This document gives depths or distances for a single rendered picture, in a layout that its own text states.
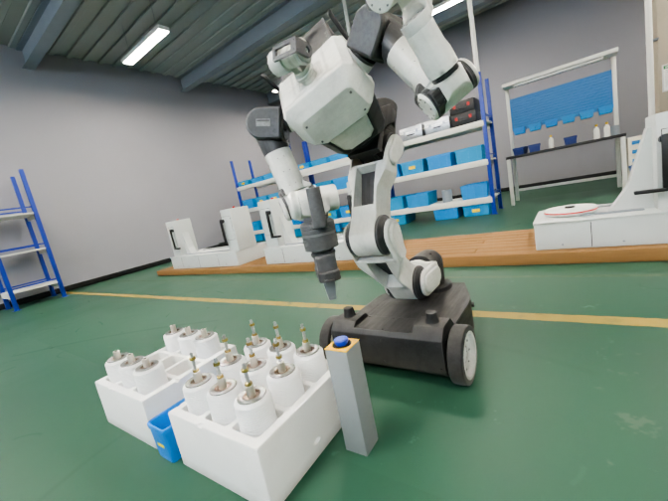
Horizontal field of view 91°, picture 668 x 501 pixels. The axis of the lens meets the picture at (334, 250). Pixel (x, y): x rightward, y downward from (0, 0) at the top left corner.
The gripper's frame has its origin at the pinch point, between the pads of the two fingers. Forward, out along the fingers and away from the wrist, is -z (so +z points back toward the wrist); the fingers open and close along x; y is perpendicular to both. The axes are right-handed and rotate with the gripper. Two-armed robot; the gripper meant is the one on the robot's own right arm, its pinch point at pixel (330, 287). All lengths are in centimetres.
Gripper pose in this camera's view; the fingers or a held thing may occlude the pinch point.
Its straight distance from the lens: 86.8
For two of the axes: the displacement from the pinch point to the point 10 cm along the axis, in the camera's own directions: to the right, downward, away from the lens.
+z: -1.9, -9.7, -1.7
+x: 1.6, 1.4, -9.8
